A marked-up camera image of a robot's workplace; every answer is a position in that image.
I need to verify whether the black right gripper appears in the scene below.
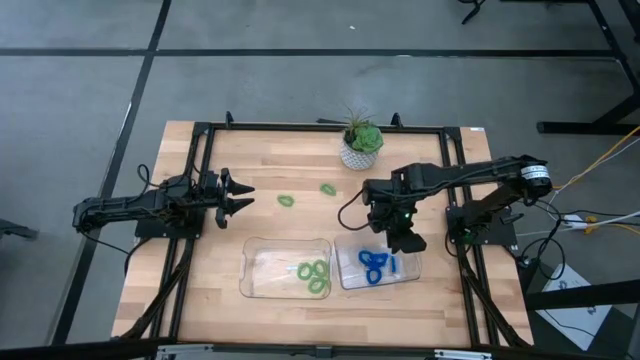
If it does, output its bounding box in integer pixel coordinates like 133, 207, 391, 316
367, 197, 429, 255

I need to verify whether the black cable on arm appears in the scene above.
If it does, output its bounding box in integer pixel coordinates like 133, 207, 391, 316
134, 163, 152, 189
337, 188, 370, 233

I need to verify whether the black chair leg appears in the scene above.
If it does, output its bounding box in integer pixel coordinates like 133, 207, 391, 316
458, 0, 489, 26

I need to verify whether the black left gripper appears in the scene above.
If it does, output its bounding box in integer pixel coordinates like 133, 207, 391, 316
199, 167, 256, 230

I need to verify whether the potted succulent, white triangle-pattern pot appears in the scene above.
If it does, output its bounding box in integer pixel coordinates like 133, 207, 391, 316
339, 103, 386, 173

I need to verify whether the neighbouring rig black frame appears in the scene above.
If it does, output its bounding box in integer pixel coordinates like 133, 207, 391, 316
523, 278, 640, 312

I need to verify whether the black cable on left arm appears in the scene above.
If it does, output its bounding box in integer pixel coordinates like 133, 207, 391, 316
134, 163, 152, 189

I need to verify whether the silver metal bracket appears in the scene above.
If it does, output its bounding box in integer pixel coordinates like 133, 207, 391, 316
433, 348, 494, 360
155, 343, 215, 360

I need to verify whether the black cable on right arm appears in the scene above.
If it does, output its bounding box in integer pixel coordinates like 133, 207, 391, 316
337, 188, 370, 233

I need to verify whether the black aluminium rig frame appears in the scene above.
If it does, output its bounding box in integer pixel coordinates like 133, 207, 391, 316
110, 110, 535, 351

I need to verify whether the clear plastic bin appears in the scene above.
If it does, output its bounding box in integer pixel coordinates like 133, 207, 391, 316
333, 226, 424, 292
238, 236, 334, 301

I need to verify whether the yellow extension cable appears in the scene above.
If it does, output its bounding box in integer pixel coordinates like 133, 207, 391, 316
549, 124, 640, 192
582, 215, 640, 236

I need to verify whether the white paper sheet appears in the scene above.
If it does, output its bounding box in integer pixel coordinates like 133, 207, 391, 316
542, 262, 614, 351

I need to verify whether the black furniture foot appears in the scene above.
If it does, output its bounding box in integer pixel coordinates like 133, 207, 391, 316
0, 217, 40, 241

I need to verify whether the black desk leg frame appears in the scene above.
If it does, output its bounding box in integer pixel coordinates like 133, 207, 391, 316
537, 0, 640, 136

